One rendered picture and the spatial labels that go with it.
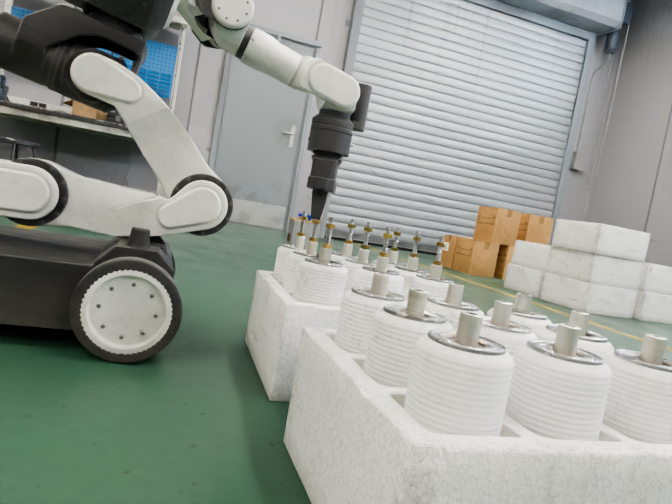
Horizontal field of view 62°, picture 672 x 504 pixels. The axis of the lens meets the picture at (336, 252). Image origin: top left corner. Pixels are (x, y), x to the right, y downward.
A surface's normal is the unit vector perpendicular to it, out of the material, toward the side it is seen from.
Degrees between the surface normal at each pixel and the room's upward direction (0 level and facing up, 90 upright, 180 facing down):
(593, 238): 90
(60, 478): 0
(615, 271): 90
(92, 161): 90
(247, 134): 90
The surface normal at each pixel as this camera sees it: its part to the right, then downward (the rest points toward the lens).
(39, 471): 0.18, -0.98
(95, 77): 0.30, 0.13
